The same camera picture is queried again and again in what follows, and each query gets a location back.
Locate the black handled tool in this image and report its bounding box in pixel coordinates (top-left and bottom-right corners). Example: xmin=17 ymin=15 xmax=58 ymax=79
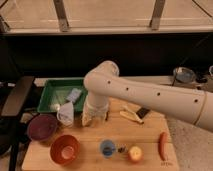
xmin=105 ymin=111 xmax=109 ymax=121

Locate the blue sponge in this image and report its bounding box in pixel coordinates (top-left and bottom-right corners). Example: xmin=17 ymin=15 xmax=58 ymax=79
xmin=67 ymin=88 xmax=82 ymax=103

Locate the metal bowl on shelf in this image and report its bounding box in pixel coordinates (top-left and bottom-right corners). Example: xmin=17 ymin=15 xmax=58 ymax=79
xmin=173 ymin=67 xmax=196 ymax=83

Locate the black chair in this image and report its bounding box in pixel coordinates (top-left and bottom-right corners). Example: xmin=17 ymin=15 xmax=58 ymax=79
xmin=0 ymin=76 xmax=35 ymax=171

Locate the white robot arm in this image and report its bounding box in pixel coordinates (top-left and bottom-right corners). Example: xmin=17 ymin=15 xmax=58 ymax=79
xmin=83 ymin=61 xmax=213 ymax=132

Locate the orange red bowl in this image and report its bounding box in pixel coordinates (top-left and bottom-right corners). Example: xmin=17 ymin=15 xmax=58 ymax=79
xmin=50 ymin=135 xmax=80 ymax=165

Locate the white measuring cup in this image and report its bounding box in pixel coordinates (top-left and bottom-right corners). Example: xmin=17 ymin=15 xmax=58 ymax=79
xmin=57 ymin=102 xmax=74 ymax=126

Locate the small dark object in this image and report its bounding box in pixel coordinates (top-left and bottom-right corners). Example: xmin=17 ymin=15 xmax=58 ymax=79
xmin=117 ymin=146 xmax=126 ymax=153

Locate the blue cup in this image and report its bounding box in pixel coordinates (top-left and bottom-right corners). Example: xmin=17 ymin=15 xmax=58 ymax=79
xmin=99 ymin=140 xmax=116 ymax=158

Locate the green plastic tray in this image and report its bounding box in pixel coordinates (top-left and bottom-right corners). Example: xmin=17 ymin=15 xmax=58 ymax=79
xmin=37 ymin=79 xmax=87 ymax=113

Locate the orange carrot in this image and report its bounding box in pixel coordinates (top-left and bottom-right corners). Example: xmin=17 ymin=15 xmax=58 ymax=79
xmin=158 ymin=132 xmax=168 ymax=161

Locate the yellow banana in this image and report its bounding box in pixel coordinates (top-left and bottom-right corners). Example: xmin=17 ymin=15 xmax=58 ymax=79
xmin=119 ymin=106 xmax=144 ymax=124

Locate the red yellow apple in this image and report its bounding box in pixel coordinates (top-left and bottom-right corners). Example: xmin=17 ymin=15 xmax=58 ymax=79
xmin=128 ymin=146 xmax=143 ymax=163

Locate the black rectangular block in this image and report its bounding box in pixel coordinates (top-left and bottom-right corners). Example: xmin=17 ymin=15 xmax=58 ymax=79
xmin=136 ymin=107 xmax=150 ymax=119

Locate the dark purple bowl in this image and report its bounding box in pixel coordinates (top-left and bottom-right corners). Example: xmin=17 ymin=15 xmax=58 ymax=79
xmin=27 ymin=114 xmax=58 ymax=141

